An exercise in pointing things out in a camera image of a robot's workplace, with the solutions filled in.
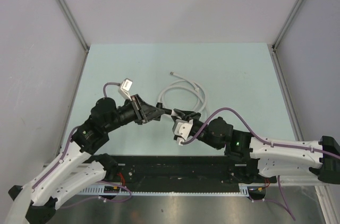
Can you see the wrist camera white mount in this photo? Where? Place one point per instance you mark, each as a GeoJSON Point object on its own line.
{"type": "Point", "coordinates": [181, 130]}
{"type": "Point", "coordinates": [124, 88]}

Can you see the slotted white cable duct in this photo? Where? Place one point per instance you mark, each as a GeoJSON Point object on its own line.
{"type": "Point", "coordinates": [111, 191]}

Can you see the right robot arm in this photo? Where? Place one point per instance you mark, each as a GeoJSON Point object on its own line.
{"type": "Point", "coordinates": [262, 156]}

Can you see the left aluminium frame post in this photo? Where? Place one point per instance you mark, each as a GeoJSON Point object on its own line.
{"type": "Point", "coordinates": [73, 24]}

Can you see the black T-shaped pipe fitting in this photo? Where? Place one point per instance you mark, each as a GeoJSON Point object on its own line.
{"type": "Point", "coordinates": [166, 110]}

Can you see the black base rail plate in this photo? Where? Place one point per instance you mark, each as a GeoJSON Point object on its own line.
{"type": "Point", "coordinates": [182, 173]}

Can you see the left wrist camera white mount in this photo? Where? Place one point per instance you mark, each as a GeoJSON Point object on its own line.
{"type": "Point", "coordinates": [124, 88]}

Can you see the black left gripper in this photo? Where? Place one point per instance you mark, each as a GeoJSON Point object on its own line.
{"type": "Point", "coordinates": [139, 110]}

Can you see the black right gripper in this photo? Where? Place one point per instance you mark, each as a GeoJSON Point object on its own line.
{"type": "Point", "coordinates": [196, 122]}

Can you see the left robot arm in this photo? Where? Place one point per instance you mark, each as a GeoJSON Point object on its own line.
{"type": "Point", "coordinates": [38, 200]}

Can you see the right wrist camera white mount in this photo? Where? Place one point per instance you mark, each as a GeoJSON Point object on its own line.
{"type": "Point", "coordinates": [181, 130]}

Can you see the aluminium frame post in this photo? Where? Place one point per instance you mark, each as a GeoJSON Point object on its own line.
{"type": "Point", "coordinates": [73, 24]}
{"type": "Point", "coordinates": [287, 24]}

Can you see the right aluminium frame post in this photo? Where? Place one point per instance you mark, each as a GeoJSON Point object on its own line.
{"type": "Point", "coordinates": [287, 24]}

